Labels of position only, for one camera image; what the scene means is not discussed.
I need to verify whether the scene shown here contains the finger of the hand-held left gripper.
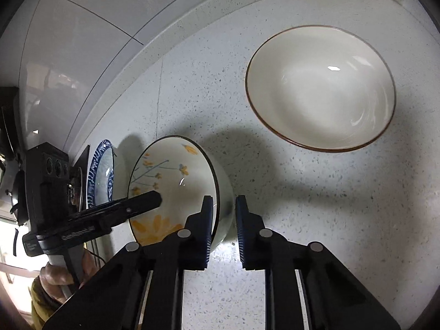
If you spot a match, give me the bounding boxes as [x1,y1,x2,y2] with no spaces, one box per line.
[65,191,163,229]
[70,144,90,173]

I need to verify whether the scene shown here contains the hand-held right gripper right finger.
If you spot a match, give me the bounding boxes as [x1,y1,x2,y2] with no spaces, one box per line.
[235,195,403,330]

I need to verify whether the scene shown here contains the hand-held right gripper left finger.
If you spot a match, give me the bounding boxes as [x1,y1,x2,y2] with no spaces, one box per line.
[41,195,215,330]

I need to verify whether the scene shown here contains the blue patterned bowl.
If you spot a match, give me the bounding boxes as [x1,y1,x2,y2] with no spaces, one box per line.
[87,139,117,210]

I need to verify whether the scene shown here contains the ribbed yellow flower bowl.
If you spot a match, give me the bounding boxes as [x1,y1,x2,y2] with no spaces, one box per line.
[127,135,234,253]

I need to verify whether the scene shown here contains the white brown-rimmed bowl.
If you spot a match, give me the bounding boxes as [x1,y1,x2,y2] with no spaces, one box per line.
[245,25,397,153]

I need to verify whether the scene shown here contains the person's left forearm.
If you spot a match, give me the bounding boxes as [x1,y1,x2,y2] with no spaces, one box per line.
[30,278,66,329]

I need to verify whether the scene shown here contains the person's left hand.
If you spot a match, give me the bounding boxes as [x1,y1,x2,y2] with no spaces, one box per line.
[39,261,88,305]

